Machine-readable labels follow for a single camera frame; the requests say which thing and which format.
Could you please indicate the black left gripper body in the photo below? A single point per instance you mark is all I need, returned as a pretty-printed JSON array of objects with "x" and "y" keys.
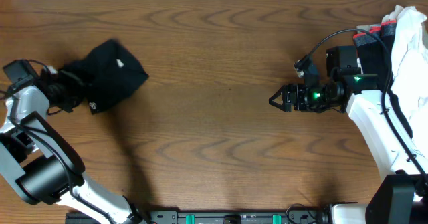
[{"x": 66, "y": 93}]

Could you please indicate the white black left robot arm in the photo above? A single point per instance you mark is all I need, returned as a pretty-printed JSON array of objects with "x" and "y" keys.
[{"x": 39, "y": 165}]

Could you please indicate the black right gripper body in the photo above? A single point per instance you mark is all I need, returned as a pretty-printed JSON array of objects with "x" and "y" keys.
[{"x": 313, "y": 99}]

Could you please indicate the white crumpled garment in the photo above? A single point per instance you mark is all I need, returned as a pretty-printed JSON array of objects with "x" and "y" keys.
[{"x": 409, "y": 69}]

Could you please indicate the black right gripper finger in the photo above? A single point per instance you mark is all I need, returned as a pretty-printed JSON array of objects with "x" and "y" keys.
[
  {"x": 283, "y": 106},
  {"x": 282, "y": 93}
]

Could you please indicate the black t-shirt white logo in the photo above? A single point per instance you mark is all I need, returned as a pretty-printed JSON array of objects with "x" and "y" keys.
[{"x": 108, "y": 75}]

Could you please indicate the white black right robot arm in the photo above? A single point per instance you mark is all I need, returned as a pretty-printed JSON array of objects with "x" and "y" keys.
[{"x": 402, "y": 195}]

